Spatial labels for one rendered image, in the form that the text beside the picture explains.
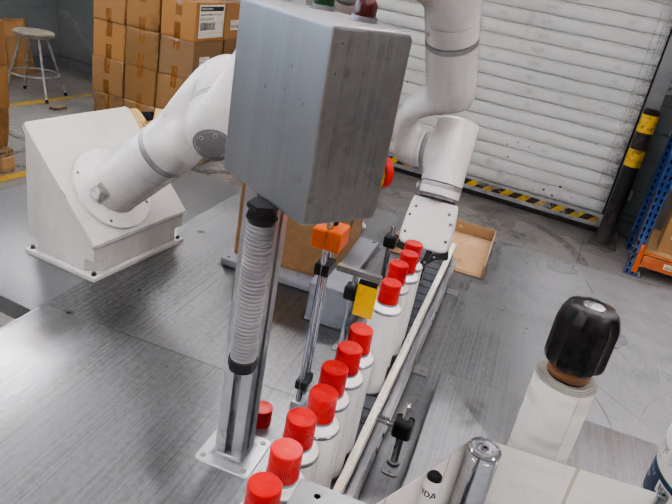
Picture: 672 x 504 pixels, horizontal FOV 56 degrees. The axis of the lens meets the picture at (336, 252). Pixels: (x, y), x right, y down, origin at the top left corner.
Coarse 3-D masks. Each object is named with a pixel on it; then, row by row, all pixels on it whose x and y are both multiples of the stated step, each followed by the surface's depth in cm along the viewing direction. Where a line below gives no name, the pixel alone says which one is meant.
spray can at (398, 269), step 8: (392, 264) 105; (400, 264) 106; (392, 272) 105; (400, 272) 105; (400, 280) 106; (408, 288) 108; (400, 296) 106; (400, 304) 107; (400, 320) 109; (392, 352) 112
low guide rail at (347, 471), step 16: (448, 256) 156; (432, 288) 138; (416, 320) 124; (400, 352) 113; (400, 368) 111; (384, 384) 103; (384, 400) 100; (368, 416) 95; (368, 432) 92; (352, 464) 85
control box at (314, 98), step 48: (240, 48) 66; (288, 48) 59; (336, 48) 54; (384, 48) 58; (240, 96) 67; (288, 96) 60; (336, 96) 57; (384, 96) 60; (240, 144) 69; (288, 144) 61; (336, 144) 59; (384, 144) 63; (288, 192) 62; (336, 192) 62
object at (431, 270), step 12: (432, 264) 159; (432, 276) 152; (420, 288) 145; (420, 300) 140; (432, 300) 142; (408, 324) 130; (372, 396) 106; (360, 420) 99; (348, 456) 92; (360, 456) 92; (336, 480) 87
